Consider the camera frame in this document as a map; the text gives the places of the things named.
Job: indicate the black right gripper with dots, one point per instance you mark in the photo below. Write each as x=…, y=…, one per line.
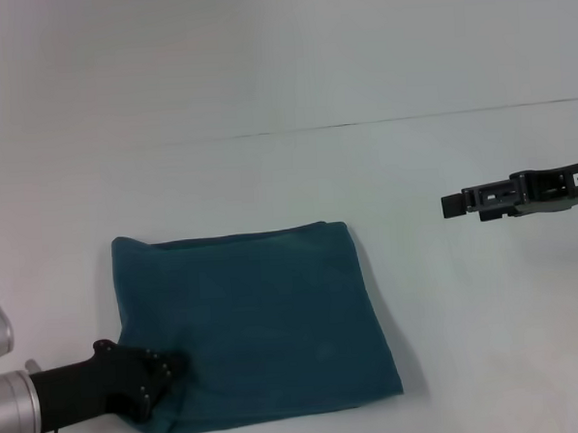
x=559, y=190

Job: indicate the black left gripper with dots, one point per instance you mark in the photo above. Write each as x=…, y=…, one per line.
x=94, y=387

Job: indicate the teal blue shirt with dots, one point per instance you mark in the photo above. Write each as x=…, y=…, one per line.
x=265, y=324

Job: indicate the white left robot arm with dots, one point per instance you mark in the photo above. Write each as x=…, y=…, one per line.
x=11, y=415

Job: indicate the clear left gripper plug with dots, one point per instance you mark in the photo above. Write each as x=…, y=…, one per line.
x=31, y=366

